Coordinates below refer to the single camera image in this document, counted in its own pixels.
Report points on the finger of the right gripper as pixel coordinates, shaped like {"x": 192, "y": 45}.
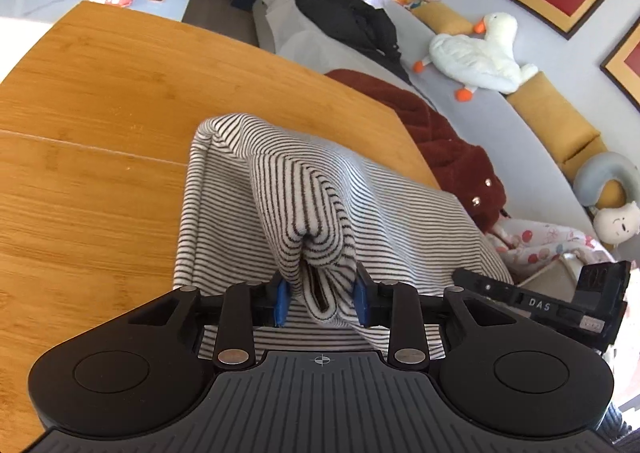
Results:
{"x": 485, "y": 286}

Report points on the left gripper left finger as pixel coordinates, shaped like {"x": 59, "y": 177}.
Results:
{"x": 243, "y": 308}

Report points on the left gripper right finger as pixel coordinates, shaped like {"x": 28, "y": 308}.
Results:
{"x": 397, "y": 308}

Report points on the striped grey white sweater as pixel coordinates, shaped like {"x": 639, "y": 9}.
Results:
{"x": 262, "y": 200}

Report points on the floral white cloth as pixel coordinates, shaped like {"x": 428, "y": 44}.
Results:
{"x": 526, "y": 246}

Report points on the white round plush face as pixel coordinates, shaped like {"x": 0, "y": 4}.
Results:
{"x": 615, "y": 226}

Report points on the grey sofa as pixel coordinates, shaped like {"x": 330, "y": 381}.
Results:
{"x": 536, "y": 189}

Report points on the dark red fleece jacket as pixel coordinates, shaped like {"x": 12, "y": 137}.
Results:
{"x": 459, "y": 167}

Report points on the grey neck pillow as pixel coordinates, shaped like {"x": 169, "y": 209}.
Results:
{"x": 597, "y": 182}

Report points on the yellow sofa cushion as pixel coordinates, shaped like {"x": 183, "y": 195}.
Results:
{"x": 566, "y": 135}
{"x": 443, "y": 20}

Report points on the white plush goose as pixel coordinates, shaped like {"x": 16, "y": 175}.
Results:
{"x": 486, "y": 62}

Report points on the red framed picture right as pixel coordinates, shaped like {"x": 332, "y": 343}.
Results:
{"x": 621, "y": 65}

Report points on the black jacket on sofa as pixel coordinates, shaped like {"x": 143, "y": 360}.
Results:
{"x": 359, "y": 26}

